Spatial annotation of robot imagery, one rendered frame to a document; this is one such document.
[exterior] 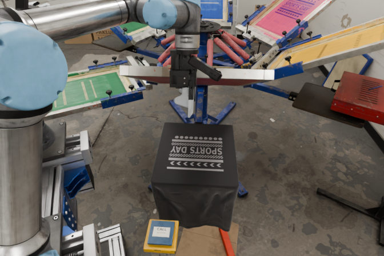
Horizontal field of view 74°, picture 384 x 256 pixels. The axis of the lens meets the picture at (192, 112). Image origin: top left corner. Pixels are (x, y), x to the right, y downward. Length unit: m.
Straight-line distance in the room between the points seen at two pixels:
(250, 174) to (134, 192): 1.13
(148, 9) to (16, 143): 0.42
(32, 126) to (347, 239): 2.37
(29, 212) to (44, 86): 0.25
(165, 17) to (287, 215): 2.09
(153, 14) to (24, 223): 0.52
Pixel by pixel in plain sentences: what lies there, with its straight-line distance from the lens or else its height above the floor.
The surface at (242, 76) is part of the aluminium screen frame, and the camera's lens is 0.97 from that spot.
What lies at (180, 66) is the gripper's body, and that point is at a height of 1.64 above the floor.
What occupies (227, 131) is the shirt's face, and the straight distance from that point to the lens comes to 1.60.
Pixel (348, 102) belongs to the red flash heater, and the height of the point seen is 1.10.
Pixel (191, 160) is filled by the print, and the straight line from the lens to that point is 1.41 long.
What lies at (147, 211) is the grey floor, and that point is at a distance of 2.38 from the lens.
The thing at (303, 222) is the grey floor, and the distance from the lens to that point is 2.48.
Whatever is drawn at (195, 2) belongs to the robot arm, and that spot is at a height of 1.82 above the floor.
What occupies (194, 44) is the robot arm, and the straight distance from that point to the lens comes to 0.77.
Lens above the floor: 1.99
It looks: 36 degrees down
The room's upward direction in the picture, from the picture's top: straight up
